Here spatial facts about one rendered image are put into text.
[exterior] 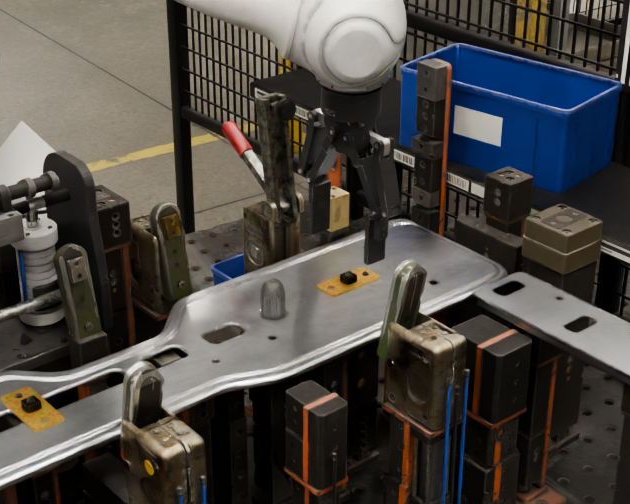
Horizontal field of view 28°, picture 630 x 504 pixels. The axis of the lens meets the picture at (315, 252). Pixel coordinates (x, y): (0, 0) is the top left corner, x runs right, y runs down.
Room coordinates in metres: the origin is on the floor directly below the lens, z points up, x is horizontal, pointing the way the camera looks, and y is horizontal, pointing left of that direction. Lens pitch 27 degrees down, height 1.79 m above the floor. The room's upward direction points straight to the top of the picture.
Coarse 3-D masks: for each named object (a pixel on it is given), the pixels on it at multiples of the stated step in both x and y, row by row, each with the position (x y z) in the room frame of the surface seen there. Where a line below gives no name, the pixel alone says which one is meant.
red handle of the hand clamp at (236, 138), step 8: (224, 128) 1.65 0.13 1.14; (232, 128) 1.65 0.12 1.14; (232, 136) 1.64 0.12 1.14; (240, 136) 1.64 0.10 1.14; (232, 144) 1.63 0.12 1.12; (240, 144) 1.63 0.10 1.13; (248, 144) 1.63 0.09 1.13; (240, 152) 1.62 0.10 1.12; (248, 152) 1.62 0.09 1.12; (248, 160) 1.61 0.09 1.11; (256, 160) 1.61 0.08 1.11; (256, 168) 1.60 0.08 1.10; (256, 176) 1.60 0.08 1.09; (264, 184) 1.58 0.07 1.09; (280, 192) 1.58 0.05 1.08; (280, 200) 1.56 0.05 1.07
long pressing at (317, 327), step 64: (320, 256) 1.53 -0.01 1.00; (448, 256) 1.53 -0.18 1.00; (192, 320) 1.36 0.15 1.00; (256, 320) 1.36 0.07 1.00; (320, 320) 1.36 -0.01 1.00; (0, 384) 1.21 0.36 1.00; (64, 384) 1.21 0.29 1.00; (192, 384) 1.21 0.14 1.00; (256, 384) 1.23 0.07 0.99; (0, 448) 1.09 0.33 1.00; (64, 448) 1.09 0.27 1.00
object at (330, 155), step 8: (336, 128) 1.46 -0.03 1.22; (328, 136) 1.46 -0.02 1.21; (336, 136) 1.46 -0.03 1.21; (328, 144) 1.46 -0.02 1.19; (320, 152) 1.48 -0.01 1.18; (328, 152) 1.47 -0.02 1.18; (336, 152) 1.48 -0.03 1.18; (320, 160) 1.48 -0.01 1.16; (328, 160) 1.48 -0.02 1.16; (312, 168) 1.50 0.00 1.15; (320, 168) 1.49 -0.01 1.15; (328, 168) 1.50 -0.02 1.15; (312, 176) 1.49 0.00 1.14
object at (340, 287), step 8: (344, 272) 1.46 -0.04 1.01; (352, 272) 1.46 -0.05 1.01; (360, 272) 1.48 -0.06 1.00; (368, 272) 1.48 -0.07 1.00; (328, 280) 1.46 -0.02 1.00; (336, 280) 1.46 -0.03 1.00; (344, 280) 1.45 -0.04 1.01; (352, 280) 1.45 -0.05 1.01; (360, 280) 1.46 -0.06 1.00; (368, 280) 1.46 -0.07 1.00; (376, 280) 1.46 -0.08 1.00; (320, 288) 1.44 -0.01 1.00; (336, 288) 1.44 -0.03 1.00; (344, 288) 1.44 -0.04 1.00; (352, 288) 1.44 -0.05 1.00; (336, 296) 1.42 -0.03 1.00
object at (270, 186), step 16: (272, 96) 1.58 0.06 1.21; (272, 112) 1.57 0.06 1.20; (288, 112) 1.55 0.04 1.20; (272, 128) 1.58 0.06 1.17; (288, 128) 1.58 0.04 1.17; (272, 144) 1.56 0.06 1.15; (288, 144) 1.58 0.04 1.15; (272, 160) 1.56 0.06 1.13; (288, 160) 1.57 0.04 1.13; (272, 176) 1.55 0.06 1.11; (288, 176) 1.57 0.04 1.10; (272, 192) 1.55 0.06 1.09; (288, 192) 1.57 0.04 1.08; (288, 208) 1.57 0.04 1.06
